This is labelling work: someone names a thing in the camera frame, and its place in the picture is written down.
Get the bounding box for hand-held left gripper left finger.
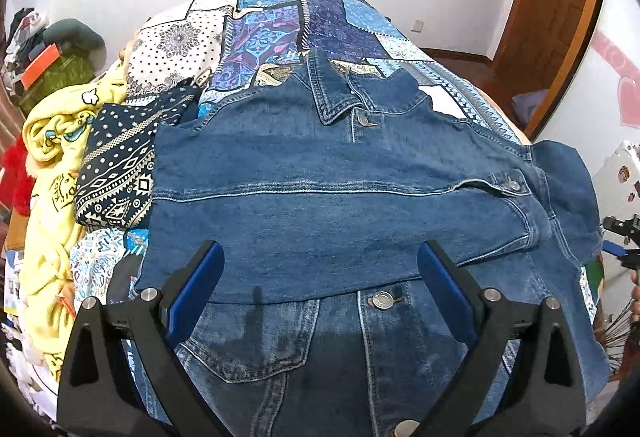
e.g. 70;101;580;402
56;239;226;437

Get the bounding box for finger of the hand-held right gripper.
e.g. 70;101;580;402
601;216;627;239
602;240;629;264

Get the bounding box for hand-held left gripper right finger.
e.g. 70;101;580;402
416;239;587;437

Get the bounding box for blue denim jacket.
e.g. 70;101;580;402
132;48;612;437

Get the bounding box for pile of mixed clothes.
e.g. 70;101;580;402
2;7;51;83

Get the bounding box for person's right hand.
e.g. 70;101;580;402
628;268;640;319

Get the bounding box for white board with stickers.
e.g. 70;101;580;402
589;140;640;219

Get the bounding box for bundle of dried sticks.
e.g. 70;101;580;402
592;304;634;379

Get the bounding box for dark blue patterned cloth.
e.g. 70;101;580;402
74;84;202;231

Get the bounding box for pale blue bag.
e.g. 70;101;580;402
512;89;552;129

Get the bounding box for yellow cartoon blanket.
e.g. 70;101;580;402
22;62;129;393

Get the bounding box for red plush toy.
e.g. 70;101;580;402
2;132;37;214

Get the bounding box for wooden door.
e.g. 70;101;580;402
492;0;612;139

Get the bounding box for orange box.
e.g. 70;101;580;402
20;43;61;88

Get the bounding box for grey cushion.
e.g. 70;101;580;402
42;18;107;64

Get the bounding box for blue patchwork bedspread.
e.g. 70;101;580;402
70;0;608;328

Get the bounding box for pink heart wall decoration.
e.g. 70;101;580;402
592;29;640;129

